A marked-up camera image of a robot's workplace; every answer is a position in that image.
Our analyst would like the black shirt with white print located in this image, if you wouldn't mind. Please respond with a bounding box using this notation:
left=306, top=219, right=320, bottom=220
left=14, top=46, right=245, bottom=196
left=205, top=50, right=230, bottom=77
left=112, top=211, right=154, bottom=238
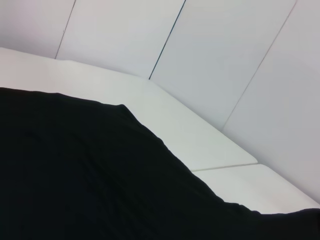
left=0, top=86, right=320, bottom=240

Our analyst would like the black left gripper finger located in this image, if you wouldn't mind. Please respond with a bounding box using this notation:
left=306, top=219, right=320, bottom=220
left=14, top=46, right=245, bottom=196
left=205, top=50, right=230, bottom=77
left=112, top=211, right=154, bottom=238
left=259, top=207, right=320, bottom=240

